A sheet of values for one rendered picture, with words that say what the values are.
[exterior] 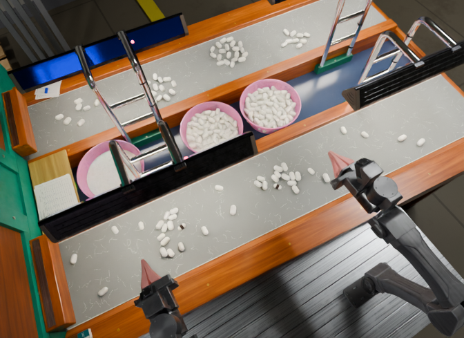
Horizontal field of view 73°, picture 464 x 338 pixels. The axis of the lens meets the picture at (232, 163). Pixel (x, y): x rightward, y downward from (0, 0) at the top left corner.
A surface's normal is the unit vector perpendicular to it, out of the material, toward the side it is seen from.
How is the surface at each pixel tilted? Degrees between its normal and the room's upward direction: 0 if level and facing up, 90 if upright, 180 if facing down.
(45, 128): 0
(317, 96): 0
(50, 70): 58
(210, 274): 0
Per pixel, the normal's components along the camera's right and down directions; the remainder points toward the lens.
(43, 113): -0.03, -0.44
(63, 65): 0.35, 0.46
